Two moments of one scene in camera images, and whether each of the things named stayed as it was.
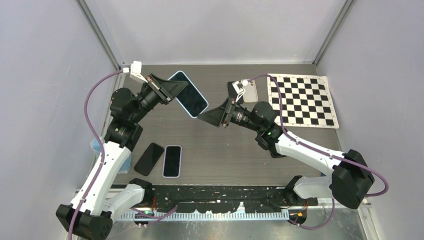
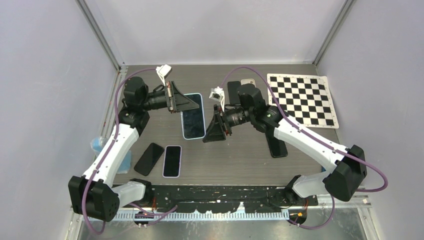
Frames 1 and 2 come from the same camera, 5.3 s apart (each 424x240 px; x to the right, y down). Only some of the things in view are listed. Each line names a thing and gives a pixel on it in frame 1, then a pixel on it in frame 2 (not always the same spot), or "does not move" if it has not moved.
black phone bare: (149, 159) does not move
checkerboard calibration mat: (306, 101) does not move
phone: (172, 161) does not move
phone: (189, 97) → (193, 120)
